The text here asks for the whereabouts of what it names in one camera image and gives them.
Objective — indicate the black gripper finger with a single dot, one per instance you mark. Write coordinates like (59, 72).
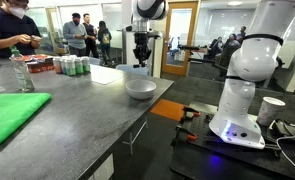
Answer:
(147, 56)
(137, 56)

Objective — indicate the seated person in grey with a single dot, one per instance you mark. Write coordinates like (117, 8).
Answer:
(233, 42)

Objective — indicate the seated person in dark suit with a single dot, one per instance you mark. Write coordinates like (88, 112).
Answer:
(217, 47)

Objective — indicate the orange black clamp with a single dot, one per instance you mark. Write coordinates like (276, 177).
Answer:
(186, 135)
(191, 115)

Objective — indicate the rectangular ceiling light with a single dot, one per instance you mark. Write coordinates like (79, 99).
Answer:
(234, 3)

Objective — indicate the black robot table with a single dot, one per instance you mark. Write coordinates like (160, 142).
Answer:
(233, 158)

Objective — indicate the white ceramic bowl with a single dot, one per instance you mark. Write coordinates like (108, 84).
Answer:
(140, 90)

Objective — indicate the white paper cup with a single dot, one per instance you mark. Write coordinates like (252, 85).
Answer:
(269, 111)

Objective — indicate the white paper sheet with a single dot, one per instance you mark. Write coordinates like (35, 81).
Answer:
(104, 75)

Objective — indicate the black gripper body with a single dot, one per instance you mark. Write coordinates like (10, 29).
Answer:
(142, 40)

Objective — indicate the green labelled drink can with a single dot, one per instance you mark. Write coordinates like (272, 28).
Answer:
(79, 66)
(70, 67)
(86, 65)

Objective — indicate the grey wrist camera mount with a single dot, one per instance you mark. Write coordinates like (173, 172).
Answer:
(155, 35)

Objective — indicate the yellow framed door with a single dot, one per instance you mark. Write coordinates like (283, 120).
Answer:
(180, 40)

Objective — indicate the green folded cloth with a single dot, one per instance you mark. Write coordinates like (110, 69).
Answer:
(10, 115)

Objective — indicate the man in grey shirt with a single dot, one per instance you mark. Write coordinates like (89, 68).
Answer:
(74, 35)

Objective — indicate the white counter island base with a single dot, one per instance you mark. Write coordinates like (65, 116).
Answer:
(102, 170)

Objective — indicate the man in black shirt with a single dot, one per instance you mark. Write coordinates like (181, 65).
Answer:
(90, 36)

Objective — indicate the person in navy shirt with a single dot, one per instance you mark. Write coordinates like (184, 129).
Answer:
(8, 31)

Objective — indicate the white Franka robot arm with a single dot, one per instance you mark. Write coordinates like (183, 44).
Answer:
(253, 61)

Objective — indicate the orange labelled drink can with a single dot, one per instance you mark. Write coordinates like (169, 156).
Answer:
(57, 65)

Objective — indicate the clear plastic water bottle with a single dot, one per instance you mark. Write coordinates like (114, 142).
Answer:
(22, 73)

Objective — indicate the woman with backpack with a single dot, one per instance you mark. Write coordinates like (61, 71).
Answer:
(104, 42)

